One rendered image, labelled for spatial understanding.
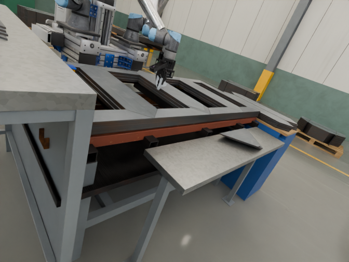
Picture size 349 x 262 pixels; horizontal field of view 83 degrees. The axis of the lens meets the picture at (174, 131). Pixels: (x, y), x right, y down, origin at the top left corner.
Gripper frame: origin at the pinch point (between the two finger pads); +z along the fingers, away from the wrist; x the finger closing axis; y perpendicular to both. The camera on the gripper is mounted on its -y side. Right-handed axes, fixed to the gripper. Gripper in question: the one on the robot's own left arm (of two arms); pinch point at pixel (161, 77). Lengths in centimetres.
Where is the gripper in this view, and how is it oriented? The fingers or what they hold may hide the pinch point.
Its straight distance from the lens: 168.1
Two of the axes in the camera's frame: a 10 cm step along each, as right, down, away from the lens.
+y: -7.0, 1.0, -7.1
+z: -3.1, 8.5, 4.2
